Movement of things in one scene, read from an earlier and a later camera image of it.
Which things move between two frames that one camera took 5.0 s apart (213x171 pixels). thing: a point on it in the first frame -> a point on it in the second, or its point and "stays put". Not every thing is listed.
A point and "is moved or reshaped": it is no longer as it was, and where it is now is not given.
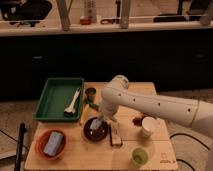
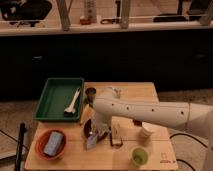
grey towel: x=96 y=123 is moved or reshaped
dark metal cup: x=90 y=93 stays put
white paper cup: x=150 y=125 stays put
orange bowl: x=42 y=139 stays put
